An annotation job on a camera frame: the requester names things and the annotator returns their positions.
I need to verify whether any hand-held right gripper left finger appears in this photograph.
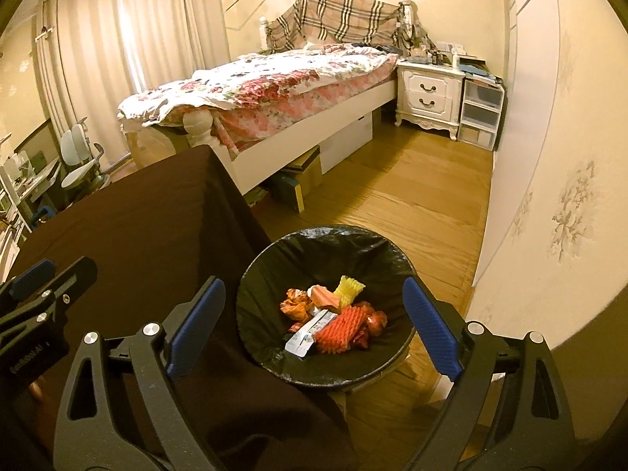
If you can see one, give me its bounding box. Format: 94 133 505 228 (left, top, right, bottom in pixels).
53 276 227 471

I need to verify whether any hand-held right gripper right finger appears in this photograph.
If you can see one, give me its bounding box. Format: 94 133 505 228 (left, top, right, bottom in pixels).
402 277 577 471

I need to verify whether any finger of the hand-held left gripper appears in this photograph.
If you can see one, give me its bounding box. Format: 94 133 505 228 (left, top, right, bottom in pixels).
0 259 57 305
0 256 99 341

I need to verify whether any trash bin with black bag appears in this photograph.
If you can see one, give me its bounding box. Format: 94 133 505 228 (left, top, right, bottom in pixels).
235 225 418 396

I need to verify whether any red foam fruit net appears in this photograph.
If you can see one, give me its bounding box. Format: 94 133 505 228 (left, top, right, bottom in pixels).
314 307 369 354

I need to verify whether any yellow foam fruit net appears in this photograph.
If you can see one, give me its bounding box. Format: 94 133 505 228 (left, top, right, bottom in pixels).
334 275 367 312

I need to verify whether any orange wrapper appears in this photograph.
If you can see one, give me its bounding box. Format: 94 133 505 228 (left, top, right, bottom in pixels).
279 288 315 325

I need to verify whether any silver snack packet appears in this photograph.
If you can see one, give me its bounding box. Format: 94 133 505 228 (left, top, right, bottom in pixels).
285 326 319 357

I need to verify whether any orange paper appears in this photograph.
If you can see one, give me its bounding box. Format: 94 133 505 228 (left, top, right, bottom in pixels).
309 285 340 311

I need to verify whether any desk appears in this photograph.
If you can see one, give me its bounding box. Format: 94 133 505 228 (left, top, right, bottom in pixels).
0 154 62 236

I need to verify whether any dark brown tablecloth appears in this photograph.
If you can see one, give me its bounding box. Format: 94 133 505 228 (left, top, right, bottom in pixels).
7 146 356 471

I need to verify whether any grey office chair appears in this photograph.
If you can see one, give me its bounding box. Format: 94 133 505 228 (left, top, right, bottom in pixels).
60 117 111 192

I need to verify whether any cardboard box with dark top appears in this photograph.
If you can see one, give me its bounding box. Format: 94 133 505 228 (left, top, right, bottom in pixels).
267 150 325 214

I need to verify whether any white storage box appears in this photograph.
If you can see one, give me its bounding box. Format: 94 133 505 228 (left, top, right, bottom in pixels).
321 112 374 173

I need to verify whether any plastic drawer unit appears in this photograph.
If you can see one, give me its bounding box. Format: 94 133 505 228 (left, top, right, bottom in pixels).
458 78 506 152

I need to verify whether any white nightstand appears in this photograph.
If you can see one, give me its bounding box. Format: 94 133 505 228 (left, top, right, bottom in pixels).
394 61 466 141

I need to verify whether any bed with floral quilt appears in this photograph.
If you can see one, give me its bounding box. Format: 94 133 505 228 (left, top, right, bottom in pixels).
118 0 418 192

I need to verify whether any white wardrobe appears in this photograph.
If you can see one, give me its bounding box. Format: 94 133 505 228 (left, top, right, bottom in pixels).
473 0 562 288

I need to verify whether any floral quilt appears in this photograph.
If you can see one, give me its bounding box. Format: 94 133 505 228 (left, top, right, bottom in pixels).
117 43 400 153

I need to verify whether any cream curtain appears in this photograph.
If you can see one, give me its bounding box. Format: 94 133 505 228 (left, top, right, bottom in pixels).
34 0 231 158

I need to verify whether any nightstand clutter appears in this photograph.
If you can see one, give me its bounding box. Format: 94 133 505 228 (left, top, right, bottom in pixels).
397 34 504 84

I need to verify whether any plaid blanket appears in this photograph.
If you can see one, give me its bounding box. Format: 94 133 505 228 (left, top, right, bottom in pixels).
267 0 408 51

